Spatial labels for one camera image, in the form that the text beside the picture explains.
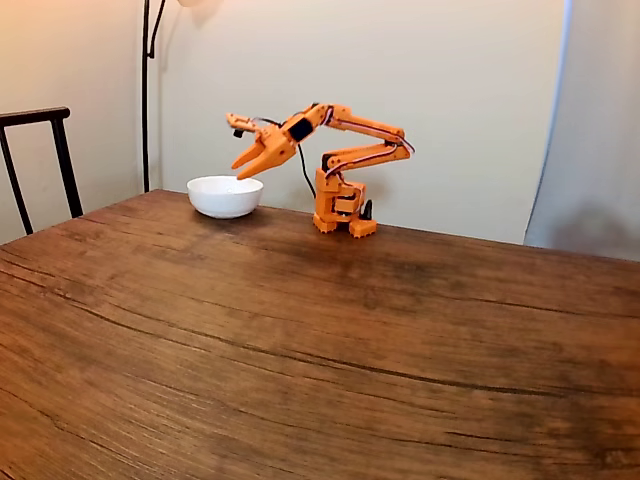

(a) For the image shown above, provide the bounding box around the white bowl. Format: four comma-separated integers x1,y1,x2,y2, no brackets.
186,174,265,220

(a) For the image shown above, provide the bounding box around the black floor lamp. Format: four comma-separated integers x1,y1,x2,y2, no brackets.
141,0,224,194

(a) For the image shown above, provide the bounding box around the black chair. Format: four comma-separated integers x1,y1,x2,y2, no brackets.
0,106,85,236

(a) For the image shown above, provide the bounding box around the white curtain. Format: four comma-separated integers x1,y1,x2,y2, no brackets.
523,0,640,262

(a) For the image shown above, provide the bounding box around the orange camera mount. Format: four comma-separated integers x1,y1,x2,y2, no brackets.
225,112,262,134

